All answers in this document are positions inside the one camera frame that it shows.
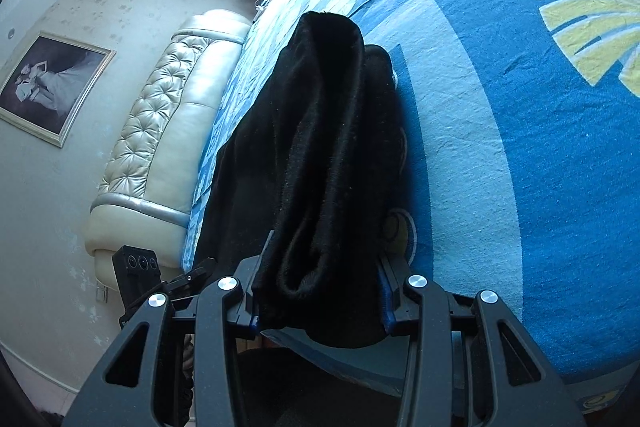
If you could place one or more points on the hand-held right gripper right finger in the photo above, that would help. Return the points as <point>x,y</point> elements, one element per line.
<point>387,307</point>

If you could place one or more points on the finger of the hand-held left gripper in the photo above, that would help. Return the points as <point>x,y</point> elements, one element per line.
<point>192,279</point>

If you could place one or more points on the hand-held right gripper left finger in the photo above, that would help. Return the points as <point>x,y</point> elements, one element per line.
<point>245,302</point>

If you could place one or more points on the black pants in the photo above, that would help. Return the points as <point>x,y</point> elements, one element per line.
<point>320,157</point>

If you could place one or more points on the cream tufted leather headboard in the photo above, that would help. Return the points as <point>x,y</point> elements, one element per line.
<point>150,132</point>

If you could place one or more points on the blue patterned bed sheet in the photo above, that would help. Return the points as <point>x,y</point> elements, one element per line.
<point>500,157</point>

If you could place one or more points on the framed black-and-white picture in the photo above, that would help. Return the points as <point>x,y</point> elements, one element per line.
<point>50,87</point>

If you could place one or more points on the white wall socket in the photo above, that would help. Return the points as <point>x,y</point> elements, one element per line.
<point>102,295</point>

